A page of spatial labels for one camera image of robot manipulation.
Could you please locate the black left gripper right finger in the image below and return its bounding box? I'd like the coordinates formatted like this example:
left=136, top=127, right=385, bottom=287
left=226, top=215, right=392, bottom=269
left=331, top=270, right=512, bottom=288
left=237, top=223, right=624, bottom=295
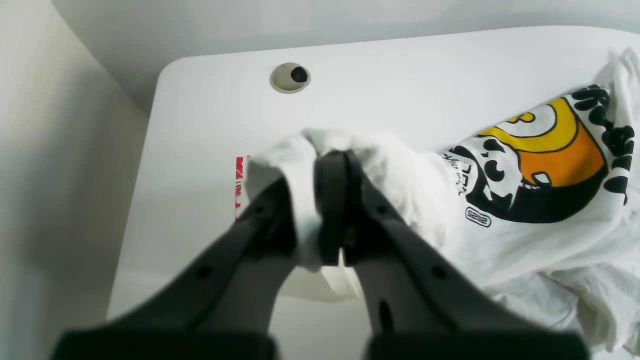
left=342, top=152, right=590, bottom=360

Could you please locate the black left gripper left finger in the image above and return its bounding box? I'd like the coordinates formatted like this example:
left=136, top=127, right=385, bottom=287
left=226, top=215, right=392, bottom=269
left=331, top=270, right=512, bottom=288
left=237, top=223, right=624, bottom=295
left=50, top=150, right=348, bottom=360

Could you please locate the white t-shirt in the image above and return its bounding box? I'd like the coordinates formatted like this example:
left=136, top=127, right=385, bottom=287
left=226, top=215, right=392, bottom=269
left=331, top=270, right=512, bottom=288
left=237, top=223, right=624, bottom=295
left=245, top=48, right=640, bottom=357

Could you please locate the red tape rectangle marking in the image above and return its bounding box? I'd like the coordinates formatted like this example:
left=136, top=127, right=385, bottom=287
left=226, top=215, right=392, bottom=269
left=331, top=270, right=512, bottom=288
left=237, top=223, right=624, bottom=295
left=234, top=155, right=250, bottom=222

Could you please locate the right table grommet hole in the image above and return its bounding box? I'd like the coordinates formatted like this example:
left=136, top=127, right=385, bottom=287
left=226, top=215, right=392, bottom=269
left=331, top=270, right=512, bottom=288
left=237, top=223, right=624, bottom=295
left=269, top=63, right=311, bottom=94

